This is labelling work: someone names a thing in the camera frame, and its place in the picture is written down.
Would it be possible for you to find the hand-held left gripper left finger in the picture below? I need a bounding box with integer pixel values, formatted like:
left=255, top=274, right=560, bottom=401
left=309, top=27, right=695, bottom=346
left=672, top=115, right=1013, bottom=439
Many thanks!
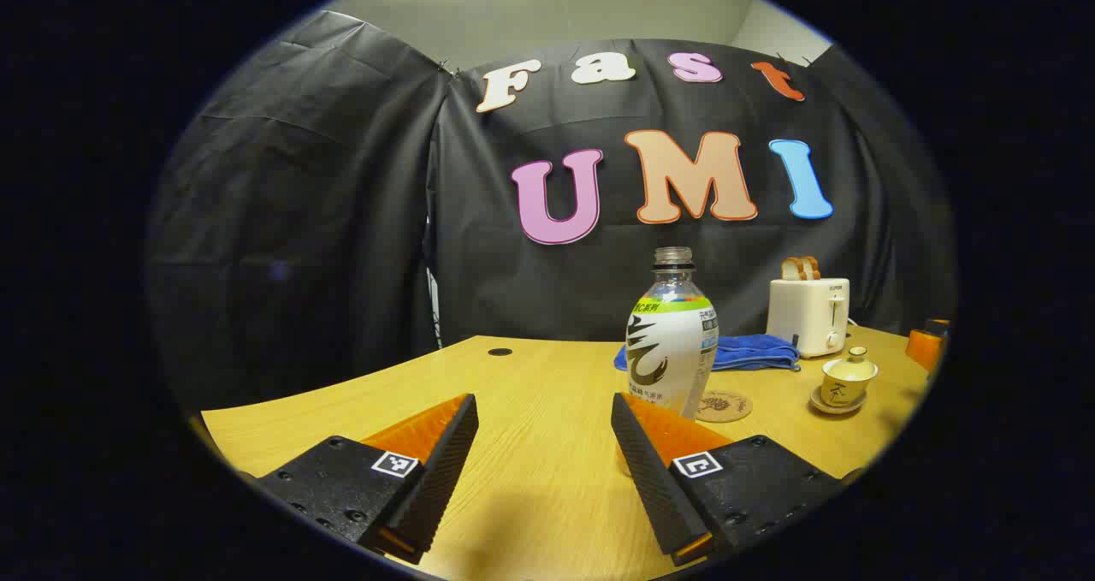
left=254, top=393, right=480, bottom=565

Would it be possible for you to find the round brown coaster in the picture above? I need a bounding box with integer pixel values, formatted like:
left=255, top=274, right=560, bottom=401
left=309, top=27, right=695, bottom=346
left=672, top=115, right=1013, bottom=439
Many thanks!
left=695, top=390, right=754, bottom=424

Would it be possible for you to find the cream teacup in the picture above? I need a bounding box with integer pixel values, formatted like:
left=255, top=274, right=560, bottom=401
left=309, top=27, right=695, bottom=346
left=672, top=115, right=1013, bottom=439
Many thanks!
left=821, top=372, right=879, bottom=408

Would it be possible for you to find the blue towel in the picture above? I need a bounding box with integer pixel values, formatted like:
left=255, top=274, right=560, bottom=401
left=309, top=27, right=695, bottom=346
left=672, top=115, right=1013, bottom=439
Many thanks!
left=613, top=334, right=802, bottom=373

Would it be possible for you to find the black backdrop cloth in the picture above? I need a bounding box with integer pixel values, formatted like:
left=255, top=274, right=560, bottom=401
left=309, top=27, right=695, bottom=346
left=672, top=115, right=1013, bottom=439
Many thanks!
left=145, top=9, right=956, bottom=411

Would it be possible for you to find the cream toaster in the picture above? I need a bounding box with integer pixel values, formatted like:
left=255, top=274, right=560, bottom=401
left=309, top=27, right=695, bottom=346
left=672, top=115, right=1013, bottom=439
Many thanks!
left=766, top=277, right=851, bottom=359

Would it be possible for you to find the cream teacup lid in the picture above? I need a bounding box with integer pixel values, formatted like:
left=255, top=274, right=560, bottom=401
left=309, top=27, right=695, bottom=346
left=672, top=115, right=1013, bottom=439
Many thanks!
left=823, top=347, right=879, bottom=383

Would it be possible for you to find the clear labelled water bottle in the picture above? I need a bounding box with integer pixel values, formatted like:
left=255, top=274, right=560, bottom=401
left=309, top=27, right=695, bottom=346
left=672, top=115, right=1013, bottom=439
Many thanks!
left=625, top=247, right=719, bottom=421

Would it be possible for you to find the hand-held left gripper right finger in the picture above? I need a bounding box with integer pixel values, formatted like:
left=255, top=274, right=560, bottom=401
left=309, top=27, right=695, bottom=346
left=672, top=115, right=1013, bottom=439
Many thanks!
left=610, top=393, right=848, bottom=566

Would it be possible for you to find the cream saucer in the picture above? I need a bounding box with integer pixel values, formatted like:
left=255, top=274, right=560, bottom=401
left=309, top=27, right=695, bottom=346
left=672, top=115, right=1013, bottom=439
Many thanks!
left=809, top=386, right=868, bottom=416

